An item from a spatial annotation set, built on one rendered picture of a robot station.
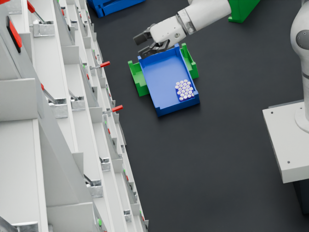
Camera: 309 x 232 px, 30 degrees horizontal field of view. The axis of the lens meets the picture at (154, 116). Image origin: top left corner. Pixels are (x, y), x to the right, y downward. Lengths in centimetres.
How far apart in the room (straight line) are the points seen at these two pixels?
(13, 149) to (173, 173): 177
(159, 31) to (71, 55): 53
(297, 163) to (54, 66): 97
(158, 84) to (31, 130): 211
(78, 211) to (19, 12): 29
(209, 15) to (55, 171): 124
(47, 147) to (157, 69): 211
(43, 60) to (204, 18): 87
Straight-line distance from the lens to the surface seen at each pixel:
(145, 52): 184
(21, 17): 82
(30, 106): 61
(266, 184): 222
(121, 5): 348
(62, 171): 68
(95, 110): 150
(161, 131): 253
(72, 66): 141
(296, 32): 168
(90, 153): 115
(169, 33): 184
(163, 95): 266
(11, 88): 60
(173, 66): 274
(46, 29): 115
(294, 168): 180
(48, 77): 103
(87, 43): 220
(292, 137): 191
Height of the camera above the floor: 165
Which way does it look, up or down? 39 degrees down
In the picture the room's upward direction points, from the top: 17 degrees counter-clockwise
